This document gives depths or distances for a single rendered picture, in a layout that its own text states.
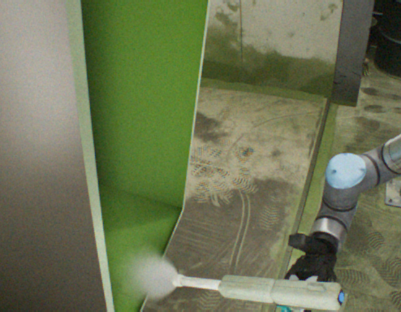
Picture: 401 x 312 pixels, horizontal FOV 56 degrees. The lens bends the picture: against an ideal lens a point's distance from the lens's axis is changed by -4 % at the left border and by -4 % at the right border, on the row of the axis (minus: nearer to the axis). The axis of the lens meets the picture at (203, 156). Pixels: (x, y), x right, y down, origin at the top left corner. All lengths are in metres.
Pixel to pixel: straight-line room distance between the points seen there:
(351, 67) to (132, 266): 2.03
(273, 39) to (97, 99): 1.69
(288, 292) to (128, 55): 0.73
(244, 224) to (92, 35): 1.19
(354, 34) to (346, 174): 1.76
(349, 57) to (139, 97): 1.78
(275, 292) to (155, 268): 0.39
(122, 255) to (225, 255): 0.75
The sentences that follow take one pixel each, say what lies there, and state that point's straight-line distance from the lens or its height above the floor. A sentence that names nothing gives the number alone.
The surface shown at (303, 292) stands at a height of 0.81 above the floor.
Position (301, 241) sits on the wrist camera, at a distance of 0.89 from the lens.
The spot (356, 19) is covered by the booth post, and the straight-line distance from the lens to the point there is 2.60.
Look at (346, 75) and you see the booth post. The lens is 2.76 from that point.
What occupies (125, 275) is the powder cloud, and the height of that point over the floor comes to 0.60.
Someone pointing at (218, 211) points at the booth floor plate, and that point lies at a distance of 1.99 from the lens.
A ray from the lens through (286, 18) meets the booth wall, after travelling 2.65.
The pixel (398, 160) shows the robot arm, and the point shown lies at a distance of 0.99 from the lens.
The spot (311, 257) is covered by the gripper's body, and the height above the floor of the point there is 0.75.
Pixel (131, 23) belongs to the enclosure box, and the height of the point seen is 1.17.
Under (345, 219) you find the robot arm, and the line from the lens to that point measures 1.04.
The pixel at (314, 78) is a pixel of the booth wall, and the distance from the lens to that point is 2.79.
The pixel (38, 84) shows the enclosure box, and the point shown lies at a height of 1.34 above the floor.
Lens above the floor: 1.52
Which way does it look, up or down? 40 degrees down
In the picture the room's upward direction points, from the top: 6 degrees counter-clockwise
